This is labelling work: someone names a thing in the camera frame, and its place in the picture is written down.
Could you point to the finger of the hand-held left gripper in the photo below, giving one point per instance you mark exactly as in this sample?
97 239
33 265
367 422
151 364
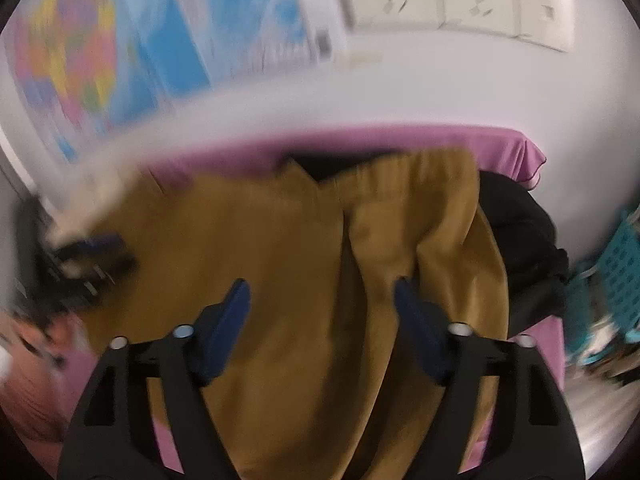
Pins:
100 255

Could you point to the person's left forearm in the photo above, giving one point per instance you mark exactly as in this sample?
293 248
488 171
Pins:
30 380

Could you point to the teal plastic basket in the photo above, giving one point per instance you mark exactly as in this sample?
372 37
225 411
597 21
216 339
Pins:
620 280

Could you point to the brown pants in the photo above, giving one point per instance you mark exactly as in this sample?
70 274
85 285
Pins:
280 260

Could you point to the black garment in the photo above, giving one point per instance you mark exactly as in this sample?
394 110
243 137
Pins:
525 240

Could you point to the colourful wall map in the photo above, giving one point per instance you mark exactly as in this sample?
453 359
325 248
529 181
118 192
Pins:
125 35

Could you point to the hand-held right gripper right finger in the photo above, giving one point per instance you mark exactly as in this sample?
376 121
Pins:
420 330

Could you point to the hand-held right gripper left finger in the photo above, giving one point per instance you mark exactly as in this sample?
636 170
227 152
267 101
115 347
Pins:
225 335

